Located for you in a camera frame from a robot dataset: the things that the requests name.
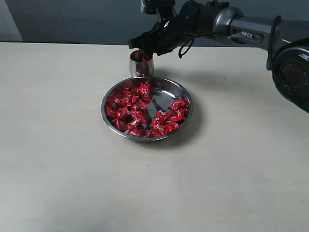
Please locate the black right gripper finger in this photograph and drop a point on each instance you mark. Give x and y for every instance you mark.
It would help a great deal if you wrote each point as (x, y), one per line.
(142, 41)
(147, 49)

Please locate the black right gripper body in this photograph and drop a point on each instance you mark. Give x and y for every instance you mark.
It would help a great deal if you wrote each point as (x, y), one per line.
(194, 20)

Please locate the stainless steel cup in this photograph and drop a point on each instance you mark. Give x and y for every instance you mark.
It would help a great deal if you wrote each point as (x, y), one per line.
(137, 67)

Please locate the round stainless steel plate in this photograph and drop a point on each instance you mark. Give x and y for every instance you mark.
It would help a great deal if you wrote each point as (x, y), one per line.
(153, 116)

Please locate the red wrapped candy top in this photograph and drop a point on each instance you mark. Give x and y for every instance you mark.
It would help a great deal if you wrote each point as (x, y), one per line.
(145, 92)

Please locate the red wrapped candy right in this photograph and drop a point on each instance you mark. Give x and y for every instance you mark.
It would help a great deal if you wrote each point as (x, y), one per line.
(176, 104)

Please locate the red wrapped candy left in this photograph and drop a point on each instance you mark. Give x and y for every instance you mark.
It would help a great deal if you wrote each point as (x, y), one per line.
(110, 112)

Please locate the red wrapped candy front-left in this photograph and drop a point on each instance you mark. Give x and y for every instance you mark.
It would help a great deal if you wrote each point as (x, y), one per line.
(120, 125)

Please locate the red wrapped candy front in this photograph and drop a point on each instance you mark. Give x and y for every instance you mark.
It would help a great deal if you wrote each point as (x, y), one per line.
(137, 132)

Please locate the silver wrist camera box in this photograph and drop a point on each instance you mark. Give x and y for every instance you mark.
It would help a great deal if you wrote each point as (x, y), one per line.
(150, 6)

